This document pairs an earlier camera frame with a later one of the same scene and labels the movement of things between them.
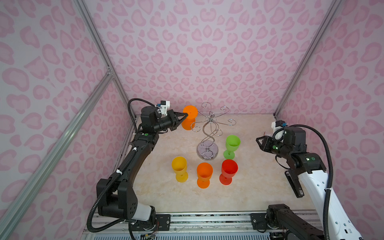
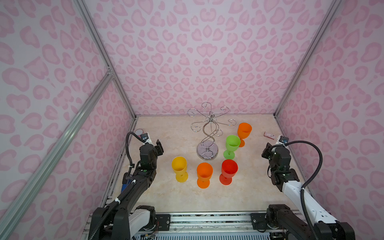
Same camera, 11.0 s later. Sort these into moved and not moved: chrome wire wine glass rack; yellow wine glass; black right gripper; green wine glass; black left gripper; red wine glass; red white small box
Moved: black left gripper; black right gripper
Not moved: chrome wire wine glass rack; yellow wine glass; red white small box; green wine glass; red wine glass
